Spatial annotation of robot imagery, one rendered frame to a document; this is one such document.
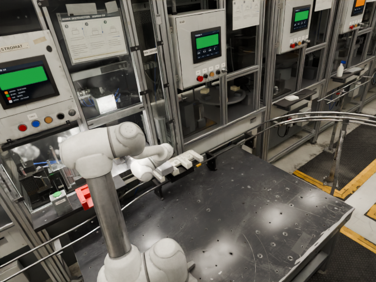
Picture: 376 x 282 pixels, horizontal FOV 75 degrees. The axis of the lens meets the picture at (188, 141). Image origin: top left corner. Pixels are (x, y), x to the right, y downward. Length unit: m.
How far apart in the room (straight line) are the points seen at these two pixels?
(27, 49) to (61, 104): 0.29
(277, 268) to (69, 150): 1.13
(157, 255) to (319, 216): 1.02
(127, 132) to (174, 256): 0.58
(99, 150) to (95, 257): 0.81
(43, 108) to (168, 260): 0.96
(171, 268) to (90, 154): 0.60
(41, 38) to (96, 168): 0.69
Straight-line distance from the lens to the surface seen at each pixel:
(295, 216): 1.70
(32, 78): 1.39
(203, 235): 1.55
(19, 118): 1.45
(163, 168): 1.65
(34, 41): 1.39
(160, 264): 1.18
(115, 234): 1.12
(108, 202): 1.06
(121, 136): 0.94
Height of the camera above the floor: 1.90
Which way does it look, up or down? 31 degrees down
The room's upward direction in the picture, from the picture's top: 6 degrees counter-clockwise
